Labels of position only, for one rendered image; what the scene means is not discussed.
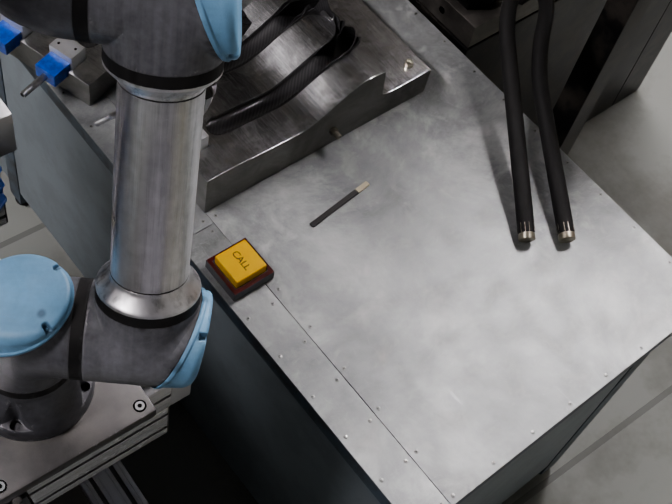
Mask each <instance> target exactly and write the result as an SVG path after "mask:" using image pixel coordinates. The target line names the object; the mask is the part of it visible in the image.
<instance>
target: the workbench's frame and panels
mask: <svg viewBox="0 0 672 504"><path fill-rule="evenodd" d="M38 77H39V76H37V75H36V70H34V69H33V68H31V67H30V66H28V65H26V64H25V63H23V62H22V61H20V60H19V59H17V58H16V57H14V56H13V55H11V54H10V53H9V54H8V55H5V54H4V53H2V52H0V98H1V100H2V101H3V102H4V104H5V105H6V107H7V108H8V109H9V111H10V112H11V113H12V120H13V126H14V133H15V140H16V147H17V150H15V151H13V152H11V153H8V154H6V155H4V156H2V157H0V166H1V168H2V170H3V172H4V173H5V174H6V175H7V177H8V178H9V184H10V190H11V192H12V194H13V195H14V196H15V200H16V202H17V203H18V204H20V205H23V206H28V205H30V207H31V208H32V209H33V211H34V212H35V213H36V215H37V216H38V217H39V218H40V220H41V221H42V222H43V224H44V225H45V226H46V228H47V229H48V230H49V231H50V233H51V234H52V235H53V237H54V238H55V239H56V241H57V242H58V243H59V244H60V246H61V247H62V248H63V250H64V251H65V252H66V254H67V255H68V256H69V258H70V259H71V260H72V261H73V263H74V264H75V265H76V267H77V268H78V269H79V271H80V272H81V273H82V274H83V276H84V277H85V278H93V279H95V278H96V275H97V273H98V271H99V269H100V268H101V267H102V266H103V265H104V264H105V263H106V262H107V261H109V260H110V246H111V218H112V193H113V167H114V165H113V164H112V163H111V162H110V160H109V159H108V158H107V157H106V155H105V154H104V153H103V152H102V151H101V149H100V148H99V147H98V146H97V144H96V143H95V142H94V141H93V140H92V138H91V137H90V136H89V135H88V133H87V132H86V131H85V130H84V129H83V127H82V126H81V125H80V124H79V122H78V121H77V120H76V119H75V118H74V116H73V115H72V114H71V113H70V111H69V110H68V109H67V108H66V107H65V105H64V104H63V103H62V102H61V100H60V99H59V98H58V97H57V96H56V94H55V93H54V92H53V91H52V89H51V88H50V87H49V86H48V85H47V83H46V82H45V81H44V82H43V83H42V84H41V85H40V86H38V87H37V88H36V89H35V90H34V91H32V92H31V93H30V94H29V95H28V96H26V97H25V98H23V97H22V96H21V95H20V92H21V91H22V90H23V89H24V88H26V87H27V86H28V85H29V84H30V83H32V82H33V81H34V80H35V79H36V78H38ZM190 265H191V266H192V267H193V268H194V269H195V270H196V272H197V273H198V275H199V277H200V280H201V287H202V288H204V289H205V290H209V291H210V292H211V293H212V296H213V305H212V314H211V321H210V326H209V332H208V335H207V340H206V346H205V350H204V354H203V358H202V362H201V365H200V369H199V372H198V374H197V377H196V378H195V380H194V381H193V383H192V384H191V389H190V394H189V395H188V396H186V397H184V398H182V399H181V400H179V401H180V402H181V403H182V405H183V406H184V407H185V409H186V410H187V411H188V413H189V414H190V415H191V416H192V418H193V419H194V420H195V422H196V423H197V424H198V426H199V427H200V428H201V429H202V431H203V432H204V433H205V435H206V436H207V437H208V439H209V440H210V441H211V442H212V444H213V445H214V446H215V448H216V449H217V450H218V452H219V453H220V454H221V456H222V457H223V458H224V459H225V461H226V462H227V463H228V465H229V466H230V467H231V469H232V470H233V471H234V472H235V474H236V475H237V476H238V478H239V479H240V480H241V482H242V483H243V484H244V485H245V487H246V488H247V489H248V491H249V492H250V493H251V495H252V496H253V497H254V498H255V500H256V501H257V502H258V504H390V502H389V501H388V500H387V499H386V497H385V496H384V495H383V494H382V493H381V491H380V490H379V489H378V488H377V486H376V485H375V484H374V483H373V482H372V480H371V479H370V478H369V477H368V475H367V474H366V473H365V472H364V471H363V469H362V468H361V467H360V466H359V464H358V463H357V462H356V461H355V460H354V458H353V457H352V456H351V455H350V453H349V452H348V451H347V450H346V449H345V447H344V446H343V445H342V444H341V442H340V441H339V440H338V439H337V438H336V436H335V435H334V434H333V433H332V431H331V430H330V429H329V428H328V427H327V425H326V424H325V423H324V422H323V421H322V419H321V418H320V417H319V416H318V414H317V413H316V412H315V411H314V410H313V408H312V407H311V406H310V405H309V403H308V402H307V401H306V400H305V399H304V397H303V396H302V395H301V394H300V392H299V391H298V390H297V389H296V388H295V386H294V385H293V384H292V383H291V381H290V380H289V379H288V378H287V377H286V375H285V374H284V373H283V372H282V370H281V369H280V368H279V367H278V366H277V364H276V363H275V362H274V361H273V359H272V358H271V357H270V356H269V355H268V353H267V352H266V351H265V350H264V348H263V347H262V346H261V345H260V344H259V342H258V341H257V340H256V339H255V337H254V336H253V335H252V334H251V333H250V331H249V330H248V329H247V328H246V326H245V325H244V324H243V323H242V322H241V320H240V319H239V318H238V317H237V315H236V314H235V313H234V312H233V311H232V309H231V308H230V307H229V306H228V304H227V303H226V302H225V301H224V300H223V298H222V297H221V296H220V295H219V293H218V292H217V291H216V290H215V289H214V287H213V286H212V285H211V284H210V282H209V281H208V280H207V279H206V278H205V276H204V275H203V274H202V273H201V271H200V270H199V269H198V268H197V267H196V265H195V264H194V263H193V262H192V260H191V259H190ZM671 335H672V333H671V334H670V335H668V336H667V337H666V338H665V339H663V340H662V341H661V342H659V343H658V344H657V345H656V346H654V347H653V348H652V349H651V350H649V351H648V352H647V353H646V354H644V355H643V356H642V357H641V358H639V359H638V360H637V361H635V362H634V363H633V364H632V365H630V366H629V367H628V368H627V369H625V370H624V371H623V372H622V373H620V374H619V375H618V376H617V377H615V378H614V379H613V380H611V381H610V382H609V383H608V384H606V385H605V386H604V387H603V388H601V389H600V390H599V391H598V392H596V393H595V394H594V395H593V396H591V397H590V398H589V399H587V400H586V401H585V402H584V403H582V404H581V405H580V406H579V407H577V408H576V409H575V410H574V411H572V412H571V413H570V414H569V415H567V416H566V417H565V418H563V419H562V420H561V421H560V422H558V423H557V424H556V425H555V426H553V427H552V428H551V429H550V430H548V431H547V432H546V433H545V434H543V435H542V436H541V437H539V438H538V439H537V440H536V441H534V442H533V443H532V444H531V445H529V446H528V447H527V448H526V449H524V450H523V451H522V452H521V453H519V454H518V455H517V456H515V457H514V458H513V459H512V460H510V461H509V462H508V463H507V464H505V465H504V466H503V467H502V468H500V469H499V470H498V471H497V472H495V473H494V474H493V475H491V476H490V477H489V478H488V479H486V480H485V481H484V482H483V483H481V484H480V485H479V486H478V487H476V488H475V489H474V490H473V491H471V492H470V493H469V494H467V495H466V496H465V497H464V498H462V499H461V500H460V501H459V502H457V503H456V504H502V503H503V502H504V501H505V500H507V499H508V498H509V497H510V496H511V495H513V494H514V493H515V492H516V491H518V490H519V489H520V488H521V487H523V486H524V485H525V484H526V483H527V482H529V481H530V480H531V479H532V478H534V477H535V476H536V475H537V474H540V475H542V474H543V473H544V472H546V471H547V470H548V469H549V468H550V467H552V466H553V465H554V464H555V463H556V462H557V461H558V460H559V458H560V457H561V456H562V455H563V454H564V453H565V451H566V450H567V449H568V448H569V447H570V446H571V444H572V443H573V442H574V441H575V440H576V439H577V437H578V436H579V435H580V434H581V433H582V432H583V430H584V429H585V428H586V427H587V426H588V425H589V423H590V422H591V421H592V420H593V419H594V418H595V416H596V415H597V414H598V413H599V412H600V411H601V409H602V408H603V407H604V406H605V405H606V404H607V402H608V401H609V400H610V399H611V398H612V397H613V395H614V394H615V393H616V392H617V391H618V390H619V388H620V387H621V386H622V385H623V384H624V383H625V381H626V380H627V379H628V378H629V377H630V376H631V374H632V373H633V372H634V371H635V370H636V369H637V367H638V366H639V365H640V364H641V363H642V362H643V360H644V359H645V358H646V357H647V356H648V355H649V353H650V352H651V351H652V350H654V349H655V348H656V347H658V346H659V345H660V344H661V343H663V342H664V341H665V340H666V339H668V338H669V337H670V336H671Z"/></svg>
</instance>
